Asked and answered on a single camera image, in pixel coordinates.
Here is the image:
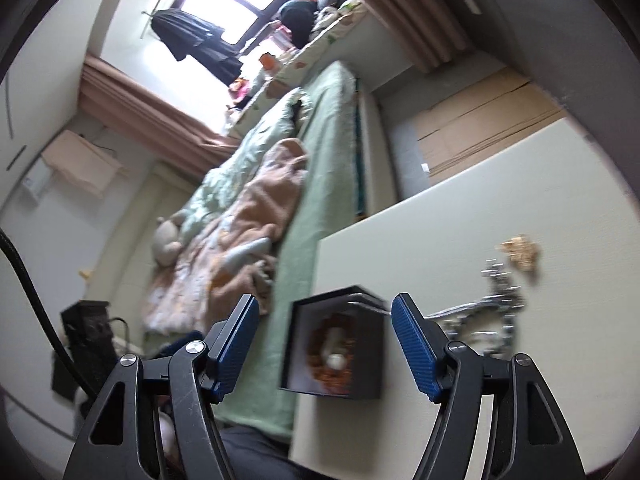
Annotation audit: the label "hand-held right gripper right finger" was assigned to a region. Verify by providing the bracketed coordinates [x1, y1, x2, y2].
[391, 294, 586, 480]

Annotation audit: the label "silver chain bracelet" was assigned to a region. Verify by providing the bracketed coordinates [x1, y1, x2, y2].
[423, 259, 529, 356]

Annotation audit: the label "black jewelry box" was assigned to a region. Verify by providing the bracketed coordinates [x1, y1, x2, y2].
[278, 285, 390, 401]

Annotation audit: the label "beige cloth cover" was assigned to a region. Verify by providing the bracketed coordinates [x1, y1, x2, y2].
[41, 130, 129, 198]

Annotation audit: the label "white plush toy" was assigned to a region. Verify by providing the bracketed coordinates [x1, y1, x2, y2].
[152, 216, 187, 267]

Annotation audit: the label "dark round cushion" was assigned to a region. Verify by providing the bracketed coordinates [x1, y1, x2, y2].
[278, 0, 320, 49]

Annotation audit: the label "black speaker box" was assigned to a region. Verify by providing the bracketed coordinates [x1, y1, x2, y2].
[52, 300, 117, 401]

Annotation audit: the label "beige fleece blanket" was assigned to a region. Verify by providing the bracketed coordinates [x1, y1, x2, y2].
[145, 138, 309, 336]

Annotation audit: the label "dark hanging clothes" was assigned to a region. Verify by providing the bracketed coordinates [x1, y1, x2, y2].
[142, 8, 244, 86]

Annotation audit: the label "green floral quilt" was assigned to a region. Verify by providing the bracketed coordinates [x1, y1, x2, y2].
[181, 88, 307, 241]

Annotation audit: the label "brown curtain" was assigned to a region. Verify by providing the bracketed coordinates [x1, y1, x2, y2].
[79, 56, 239, 181]
[320, 0, 475, 74]

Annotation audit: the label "bed with green sheet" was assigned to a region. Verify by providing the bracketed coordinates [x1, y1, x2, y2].
[215, 60, 371, 446]

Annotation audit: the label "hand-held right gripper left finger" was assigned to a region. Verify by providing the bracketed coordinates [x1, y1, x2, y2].
[63, 294, 261, 480]

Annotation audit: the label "cardboard sheets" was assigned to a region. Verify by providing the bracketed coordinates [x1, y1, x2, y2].
[413, 67, 568, 178]

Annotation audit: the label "gold jewelry piece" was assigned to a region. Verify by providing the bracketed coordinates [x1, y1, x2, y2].
[496, 234, 544, 273]

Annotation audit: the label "patterned windowsill cushion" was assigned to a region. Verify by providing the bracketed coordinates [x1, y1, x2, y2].
[222, 0, 366, 136]

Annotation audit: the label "black cable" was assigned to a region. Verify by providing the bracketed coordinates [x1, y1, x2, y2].
[0, 228, 99, 399]

